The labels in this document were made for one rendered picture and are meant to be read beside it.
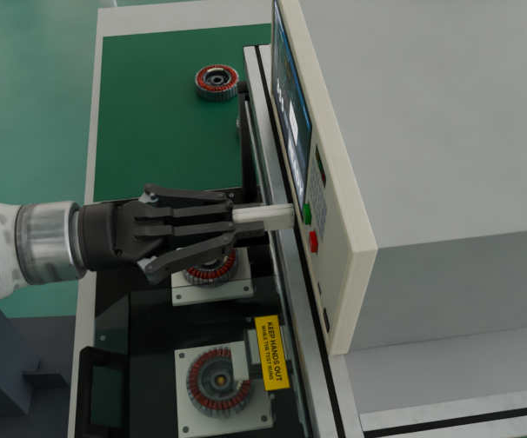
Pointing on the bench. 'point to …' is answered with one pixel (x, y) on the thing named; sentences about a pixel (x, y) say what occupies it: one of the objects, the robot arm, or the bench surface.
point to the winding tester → (426, 164)
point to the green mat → (168, 111)
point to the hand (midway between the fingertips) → (263, 219)
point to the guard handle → (90, 356)
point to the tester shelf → (447, 374)
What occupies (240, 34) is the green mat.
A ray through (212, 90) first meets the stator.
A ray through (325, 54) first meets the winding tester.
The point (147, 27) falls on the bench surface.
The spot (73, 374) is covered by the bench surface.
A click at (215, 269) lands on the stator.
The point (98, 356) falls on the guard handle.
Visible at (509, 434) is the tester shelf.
